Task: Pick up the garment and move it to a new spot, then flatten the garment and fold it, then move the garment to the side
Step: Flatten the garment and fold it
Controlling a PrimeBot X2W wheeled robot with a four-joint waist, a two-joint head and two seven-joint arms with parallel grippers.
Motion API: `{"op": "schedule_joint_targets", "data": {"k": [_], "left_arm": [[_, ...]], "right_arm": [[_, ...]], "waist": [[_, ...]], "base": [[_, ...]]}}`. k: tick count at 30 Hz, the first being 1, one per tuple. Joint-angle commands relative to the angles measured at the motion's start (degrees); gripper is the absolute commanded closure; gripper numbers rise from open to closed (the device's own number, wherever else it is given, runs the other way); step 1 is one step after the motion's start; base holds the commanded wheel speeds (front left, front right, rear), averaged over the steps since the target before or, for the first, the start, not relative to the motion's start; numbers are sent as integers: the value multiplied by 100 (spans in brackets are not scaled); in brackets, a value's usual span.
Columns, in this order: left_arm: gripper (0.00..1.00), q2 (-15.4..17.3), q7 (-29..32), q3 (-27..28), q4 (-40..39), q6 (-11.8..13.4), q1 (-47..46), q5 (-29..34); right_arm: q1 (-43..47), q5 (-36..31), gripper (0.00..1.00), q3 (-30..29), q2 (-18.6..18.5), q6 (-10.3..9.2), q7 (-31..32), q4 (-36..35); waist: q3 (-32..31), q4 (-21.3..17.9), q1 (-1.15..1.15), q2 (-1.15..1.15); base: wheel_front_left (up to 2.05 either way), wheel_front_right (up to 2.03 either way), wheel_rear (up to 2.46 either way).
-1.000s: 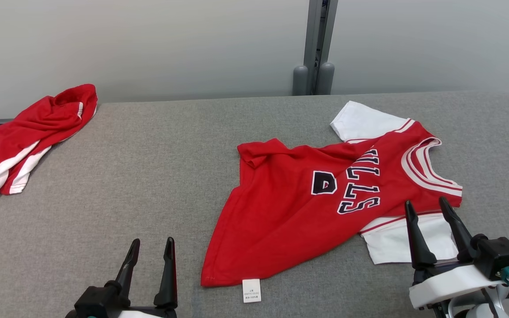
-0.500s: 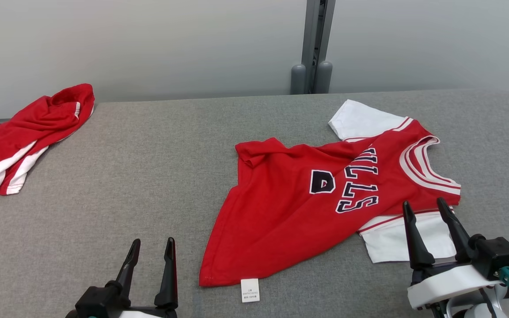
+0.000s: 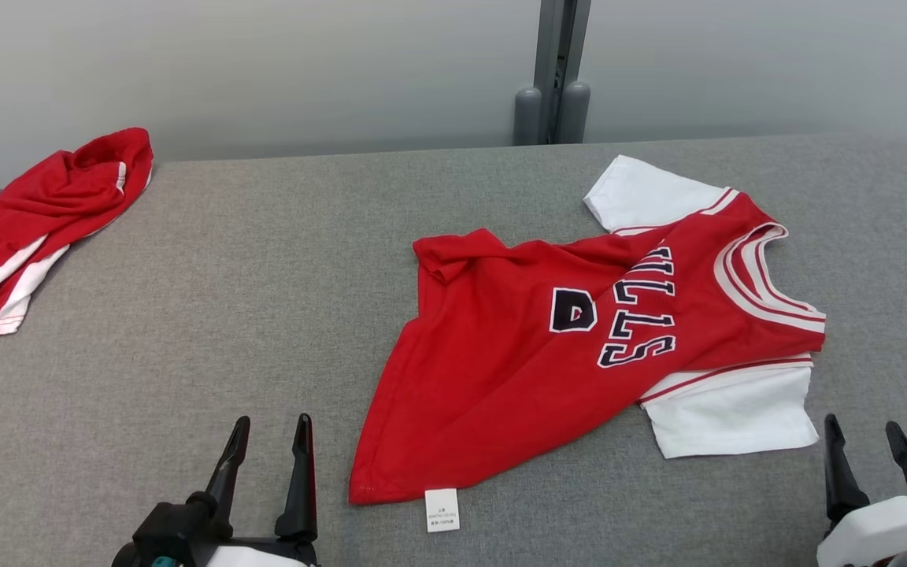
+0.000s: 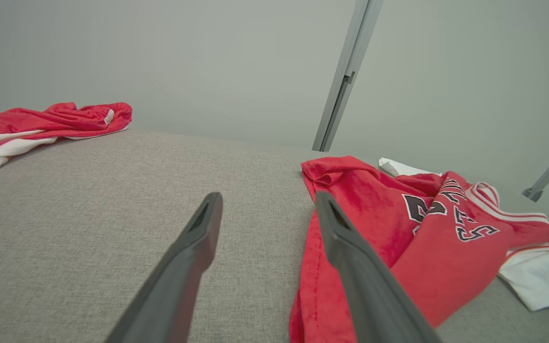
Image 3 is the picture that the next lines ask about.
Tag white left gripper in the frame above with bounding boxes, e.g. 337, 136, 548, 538
186, 413, 320, 567

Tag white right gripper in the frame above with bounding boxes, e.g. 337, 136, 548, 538
816, 413, 907, 567

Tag red jersey with white sleeves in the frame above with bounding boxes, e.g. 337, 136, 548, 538
349, 154, 827, 534

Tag red shorts with white stripe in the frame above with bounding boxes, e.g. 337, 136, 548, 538
0, 128, 154, 371

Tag grey metal post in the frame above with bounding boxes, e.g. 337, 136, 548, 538
513, 0, 592, 146

